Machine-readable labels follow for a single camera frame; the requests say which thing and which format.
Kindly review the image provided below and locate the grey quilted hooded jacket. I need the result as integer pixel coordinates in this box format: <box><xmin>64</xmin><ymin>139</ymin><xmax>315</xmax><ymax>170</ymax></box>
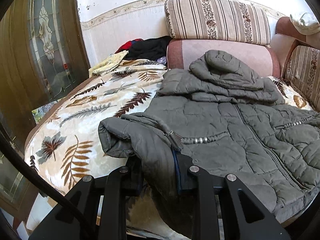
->
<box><xmin>98</xmin><ymin>50</ymin><xmax>319</xmax><ymax>239</ymax></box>

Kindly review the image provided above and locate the black clothing pile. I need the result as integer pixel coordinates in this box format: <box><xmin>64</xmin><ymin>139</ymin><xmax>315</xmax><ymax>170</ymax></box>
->
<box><xmin>124</xmin><ymin>36</ymin><xmax>172</xmax><ymax>61</ymax></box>

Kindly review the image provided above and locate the leaf pattern bed blanket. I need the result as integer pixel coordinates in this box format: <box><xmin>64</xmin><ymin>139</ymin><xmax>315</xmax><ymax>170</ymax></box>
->
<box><xmin>24</xmin><ymin>58</ymin><xmax>315</xmax><ymax>240</ymax></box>

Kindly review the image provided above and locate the yellow cloth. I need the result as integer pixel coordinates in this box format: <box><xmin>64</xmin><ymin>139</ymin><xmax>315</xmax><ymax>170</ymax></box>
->
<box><xmin>88</xmin><ymin>50</ymin><xmax>129</xmax><ymax>77</ymax></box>

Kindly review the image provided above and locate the red garment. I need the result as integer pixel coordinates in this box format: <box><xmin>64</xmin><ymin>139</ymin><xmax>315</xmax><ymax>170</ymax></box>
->
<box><xmin>115</xmin><ymin>38</ymin><xmax>143</xmax><ymax>53</ymax></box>

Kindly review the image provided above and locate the pink sofa bolster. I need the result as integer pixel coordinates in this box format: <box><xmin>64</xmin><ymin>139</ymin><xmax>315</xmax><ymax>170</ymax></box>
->
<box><xmin>167</xmin><ymin>39</ymin><xmax>280</xmax><ymax>77</ymax></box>

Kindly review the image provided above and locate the brown wooden glass door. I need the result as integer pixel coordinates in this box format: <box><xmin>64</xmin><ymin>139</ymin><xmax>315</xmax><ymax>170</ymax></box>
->
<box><xmin>1</xmin><ymin>0</ymin><xmax>89</xmax><ymax>152</ymax></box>

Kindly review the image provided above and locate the striped side cushion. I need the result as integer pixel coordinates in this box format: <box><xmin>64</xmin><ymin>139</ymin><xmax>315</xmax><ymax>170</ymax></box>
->
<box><xmin>285</xmin><ymin>46</ymin><xmax>319</xmax><ymax>112</ymax></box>

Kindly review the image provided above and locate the striped floral back cushion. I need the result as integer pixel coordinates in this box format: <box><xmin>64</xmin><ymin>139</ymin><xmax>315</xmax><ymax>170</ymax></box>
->
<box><xmin>164</xmin><ymin>0</ymin><xmax>271</xmax><ymax>46</ymax></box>

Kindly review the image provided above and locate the white crumpled cloth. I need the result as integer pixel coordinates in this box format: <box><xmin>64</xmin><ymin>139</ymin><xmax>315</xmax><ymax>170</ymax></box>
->
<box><xmin>290</xmin><ymin>12</ymin><xmax>320</xmax><ymax>36</ymax></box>

